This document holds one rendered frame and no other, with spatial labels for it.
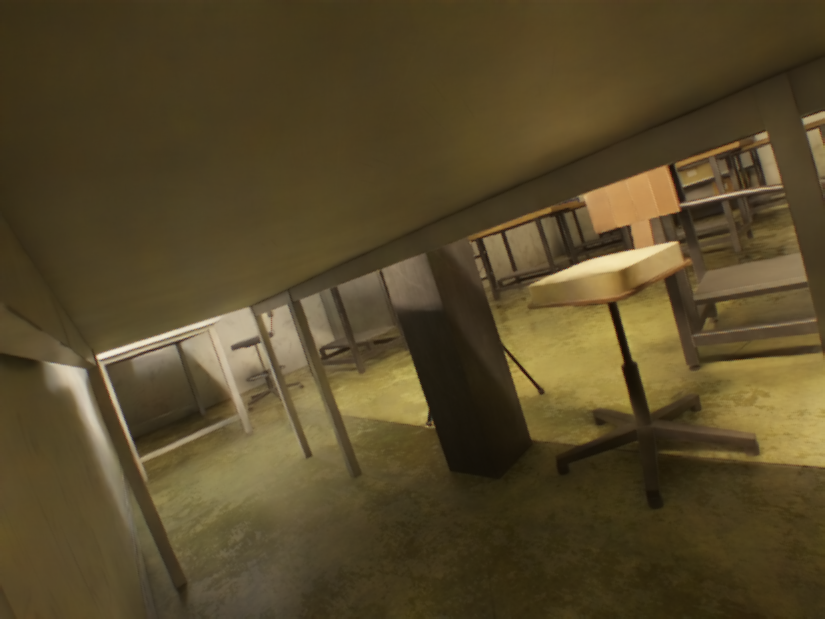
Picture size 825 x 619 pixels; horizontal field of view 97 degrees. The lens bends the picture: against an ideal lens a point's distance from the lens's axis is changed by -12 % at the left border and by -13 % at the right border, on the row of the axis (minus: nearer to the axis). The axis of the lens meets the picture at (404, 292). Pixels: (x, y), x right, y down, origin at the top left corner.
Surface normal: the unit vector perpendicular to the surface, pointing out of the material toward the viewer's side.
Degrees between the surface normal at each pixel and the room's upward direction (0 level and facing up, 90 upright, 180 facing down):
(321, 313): 90
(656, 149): 90
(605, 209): 90
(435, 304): 90
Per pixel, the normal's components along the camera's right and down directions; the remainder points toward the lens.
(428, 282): -0.69, 0.26
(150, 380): 0.60, -0.16
